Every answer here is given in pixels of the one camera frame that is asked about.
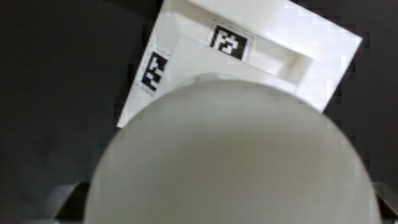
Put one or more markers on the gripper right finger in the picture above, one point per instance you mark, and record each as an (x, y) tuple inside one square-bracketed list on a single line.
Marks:
[(388, 203)]

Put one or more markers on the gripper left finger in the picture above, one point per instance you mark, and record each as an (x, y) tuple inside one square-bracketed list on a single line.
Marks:
[(69, 199)]

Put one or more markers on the white lamp base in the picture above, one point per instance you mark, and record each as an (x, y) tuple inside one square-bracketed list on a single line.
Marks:
[(206, 47)]

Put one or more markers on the white frame wall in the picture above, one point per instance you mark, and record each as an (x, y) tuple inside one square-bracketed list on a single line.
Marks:
[(304, 47)]

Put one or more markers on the white lamp bulb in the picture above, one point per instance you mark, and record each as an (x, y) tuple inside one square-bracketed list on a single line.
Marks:
[(229, 157)]

